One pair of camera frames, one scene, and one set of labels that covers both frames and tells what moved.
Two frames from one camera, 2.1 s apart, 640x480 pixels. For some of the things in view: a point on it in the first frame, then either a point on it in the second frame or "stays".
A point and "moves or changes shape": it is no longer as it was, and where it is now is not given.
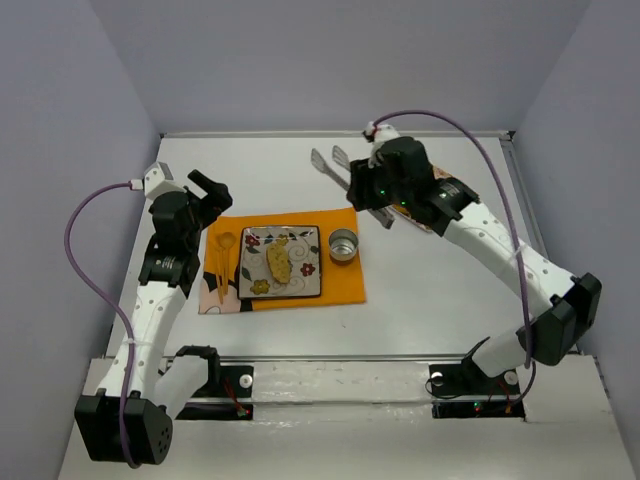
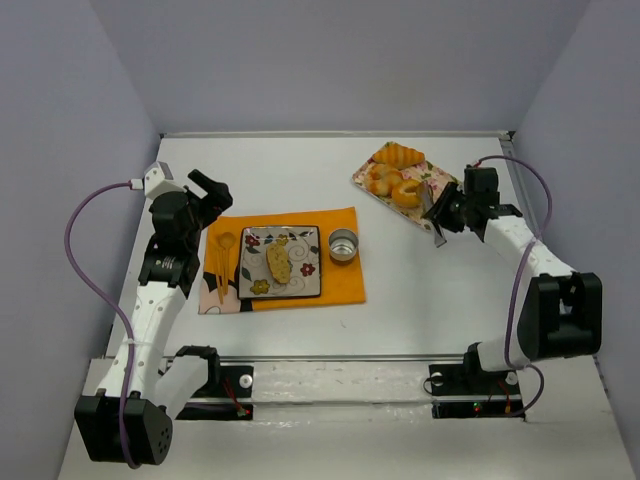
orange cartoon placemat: (219, 290) stays
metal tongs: (382, 215) moves or changes shape
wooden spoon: (227, 240) stays
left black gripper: (208, 198) stays
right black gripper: (358, 182) -> (451, 209)
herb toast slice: (279, 264) stays
